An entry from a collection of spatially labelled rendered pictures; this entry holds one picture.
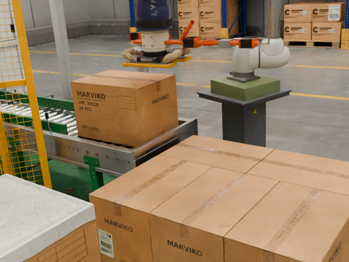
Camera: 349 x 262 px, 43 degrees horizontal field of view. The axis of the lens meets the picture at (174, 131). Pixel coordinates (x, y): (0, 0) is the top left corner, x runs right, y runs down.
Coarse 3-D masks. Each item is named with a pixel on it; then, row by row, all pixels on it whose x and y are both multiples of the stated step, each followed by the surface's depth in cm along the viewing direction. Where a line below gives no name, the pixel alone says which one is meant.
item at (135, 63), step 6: (138, 60) 271; (156, 60) 265; (126, 66) 273; (132, 66) 270; (138, 66) 268; (144, 66) 266; (150, 66) 264; (156, 66) 262; (162, 66) 260; (168, 66) 258
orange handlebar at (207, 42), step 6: (138, 42) 276; (168, 42) 266; (174, 42) 264; (180, 42) 262; (198, 42) 257; (204, 42) 255; (210, 42) 253; (216, 42) 252; (234, 42) 247; (258, 42) 243
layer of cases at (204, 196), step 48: (192, 144) 288; (240, 144) 283; (96, 192) 231; (144, 192) 227; (192, 192) 224; (240, 192) 221; (288, 192) 217; (336, 192) 214; (144, 240) 215; (192, 240) 196; (240, 240) 181; (288, 240) 179; (336, 240) 180
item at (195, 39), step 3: (189, 36) 266; (183, 39) 259; (186, 39) 258; (189, 39) 257; (192, 39) 256; (195, 39) 257; (198, 39) 260; (183, 42) 260; (186, 42) 259; (189, 42) 258; (192, 42) 257; (195, 42) 257; (183, 45) 260; (186, 45) 259; (189, 45) 258; (192, 45) 257; (195, 45) 258; (198, 45) 261
